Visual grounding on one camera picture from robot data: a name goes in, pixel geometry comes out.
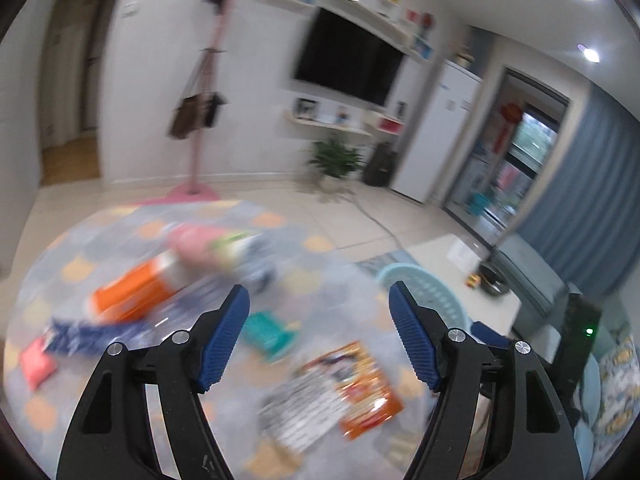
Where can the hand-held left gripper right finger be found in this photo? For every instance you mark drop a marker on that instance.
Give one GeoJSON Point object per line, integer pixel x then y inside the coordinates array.
{"type": "Point", "coordinates": [415, 340]}

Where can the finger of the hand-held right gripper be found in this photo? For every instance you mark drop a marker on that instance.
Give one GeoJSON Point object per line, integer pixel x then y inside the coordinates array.
{"type": "Point", "coordinates": [492, 336]}

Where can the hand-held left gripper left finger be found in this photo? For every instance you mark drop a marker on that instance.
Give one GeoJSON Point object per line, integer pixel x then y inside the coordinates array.
{"type": "Point", "coordinates": [225, 340]}

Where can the teal packet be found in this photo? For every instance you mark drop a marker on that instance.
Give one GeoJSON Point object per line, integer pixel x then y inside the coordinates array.
{"type": "Point", "coordinates": [267, 335]}

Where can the light blue plastic basket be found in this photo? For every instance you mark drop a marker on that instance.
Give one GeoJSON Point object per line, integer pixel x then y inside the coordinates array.
{"type": "Point", "coordinates": [430, 285]}

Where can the orange printed snack packet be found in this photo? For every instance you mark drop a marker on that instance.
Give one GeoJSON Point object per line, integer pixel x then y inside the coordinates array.
{"type": "Point", "coordinates": [365, 390]}

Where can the blue white packet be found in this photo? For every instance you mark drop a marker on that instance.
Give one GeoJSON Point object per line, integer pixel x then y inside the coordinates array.
{"type": "Point", "coordinates": [260, 270]}

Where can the pink green packet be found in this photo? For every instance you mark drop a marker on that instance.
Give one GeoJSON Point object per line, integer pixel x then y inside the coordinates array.
{"type": "Point", "coordinates": [200, 247]}

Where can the orange white packet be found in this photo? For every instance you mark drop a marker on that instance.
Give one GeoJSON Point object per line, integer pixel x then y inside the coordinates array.
{"type": "Point", "coordinates": [135, 295]}

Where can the dark blue packet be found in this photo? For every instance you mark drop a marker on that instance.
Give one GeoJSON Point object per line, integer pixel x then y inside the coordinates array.
{"type": "Point", "coordinates": [85, 337]}

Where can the red packet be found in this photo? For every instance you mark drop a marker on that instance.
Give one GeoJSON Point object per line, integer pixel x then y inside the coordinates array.
{"type": "Point", "coordinates": [37, 365]}

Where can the dark metal bowl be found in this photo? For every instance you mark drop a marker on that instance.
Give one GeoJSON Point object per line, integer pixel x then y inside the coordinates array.
{"type": "Point", "coordinates": [492, 280]}

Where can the colourful puzzle cube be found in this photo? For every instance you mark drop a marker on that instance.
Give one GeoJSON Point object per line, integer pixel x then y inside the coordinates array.
{"type": "Point", "coordinates": [471, 281]}

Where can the patterned cushion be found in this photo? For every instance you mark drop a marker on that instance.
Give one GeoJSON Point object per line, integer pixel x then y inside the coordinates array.
{"type": "Point", "coordinates": [617, 385]}

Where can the grey blue sofa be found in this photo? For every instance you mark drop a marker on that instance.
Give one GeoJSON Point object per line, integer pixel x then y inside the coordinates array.
{"type": "Point", "coordinates": [535, 270]}

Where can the blue patterned rug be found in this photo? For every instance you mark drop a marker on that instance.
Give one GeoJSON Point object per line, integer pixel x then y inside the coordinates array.
{"type": "Point", "coordinates": [375, 262]}

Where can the white coffee table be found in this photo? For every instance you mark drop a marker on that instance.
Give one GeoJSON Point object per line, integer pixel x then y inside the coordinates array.
{"type": "Point", "coordinates": [440, 255]}

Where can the patterned scale print tablecloth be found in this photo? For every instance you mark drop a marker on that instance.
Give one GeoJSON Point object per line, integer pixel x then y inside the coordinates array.
{"type": "Point", "coordinates": [300, 280]}

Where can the teal bucket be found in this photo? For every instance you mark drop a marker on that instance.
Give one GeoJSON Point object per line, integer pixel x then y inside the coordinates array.
{"type": "Point", "coordinates": [479, 204]}

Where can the blue grey curtain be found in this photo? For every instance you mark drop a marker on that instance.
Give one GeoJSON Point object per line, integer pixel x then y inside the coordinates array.
{"type": "Point", "coordinates": [585, 185]}

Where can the pink coat rack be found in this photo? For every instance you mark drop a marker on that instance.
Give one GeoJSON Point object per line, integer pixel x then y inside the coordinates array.
{"type": "Point", "coordinates": [194, 170]}

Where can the green potted plant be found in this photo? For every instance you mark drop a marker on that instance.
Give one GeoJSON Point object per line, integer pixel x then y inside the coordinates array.
{"type": "Point", "coordinates": [335, 157]}

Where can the white refrigerator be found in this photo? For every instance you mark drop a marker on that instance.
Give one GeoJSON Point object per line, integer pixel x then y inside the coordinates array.
{"type": "Point", "coordinates": [430, 135]}

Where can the red hanging knot ornament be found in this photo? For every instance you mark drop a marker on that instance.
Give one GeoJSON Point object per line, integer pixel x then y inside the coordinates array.
{"type": "Point", "coordinates": [510, 120]}

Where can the brown tote bag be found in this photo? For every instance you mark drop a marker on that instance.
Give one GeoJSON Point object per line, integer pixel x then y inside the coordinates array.
{"type": "Point", "coordinates": [182, 117]}

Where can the small black bag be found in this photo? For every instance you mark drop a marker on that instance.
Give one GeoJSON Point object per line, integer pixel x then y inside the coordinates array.
{"type": "Point", "coordinates": [212, 110]}

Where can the white curved lower shelf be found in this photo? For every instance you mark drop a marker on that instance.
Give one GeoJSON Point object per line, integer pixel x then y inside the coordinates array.
{"type": "Point", "coordinates": [325, 125]}

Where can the white curved shelf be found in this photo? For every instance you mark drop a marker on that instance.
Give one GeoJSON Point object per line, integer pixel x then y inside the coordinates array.
{"type": "Point", "coordinates": [360, 10]}
{"type": "Point", "coordinates": [325, 125]}

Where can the flower pot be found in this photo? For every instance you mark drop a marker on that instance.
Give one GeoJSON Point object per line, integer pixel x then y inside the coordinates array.
{"type": "Point", "coordinates": [464, 56]}

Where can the small blue box shelf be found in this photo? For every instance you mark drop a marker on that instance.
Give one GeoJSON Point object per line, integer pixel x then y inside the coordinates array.
{"type": "Point", "coordinates": [422, 47]}

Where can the white curved upper shelf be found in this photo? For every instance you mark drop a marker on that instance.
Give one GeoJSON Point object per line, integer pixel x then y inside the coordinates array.
{"type": "Point", "coordinates": [360, 10]}

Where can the red white wall box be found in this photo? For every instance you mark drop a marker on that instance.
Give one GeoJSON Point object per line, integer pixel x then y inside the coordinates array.
{"type": "Point", "coordinates": [387, 124]}

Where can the black picture frame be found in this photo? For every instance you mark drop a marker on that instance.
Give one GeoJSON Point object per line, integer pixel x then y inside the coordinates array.
{"type": "Point", "coordinates": [305, 108]}

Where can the black wall television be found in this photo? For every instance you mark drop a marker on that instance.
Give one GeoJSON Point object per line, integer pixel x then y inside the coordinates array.
{"type": "Point", "coordinates": [350, 55]}

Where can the red wall cube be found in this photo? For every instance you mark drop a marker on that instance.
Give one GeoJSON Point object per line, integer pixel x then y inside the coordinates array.
{"type": "Point", "coordinates": [412, 15]}

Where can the white light switch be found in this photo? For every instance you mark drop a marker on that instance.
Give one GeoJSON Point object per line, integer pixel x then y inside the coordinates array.
{"type": "Point", "coordinates": [130, 10]}

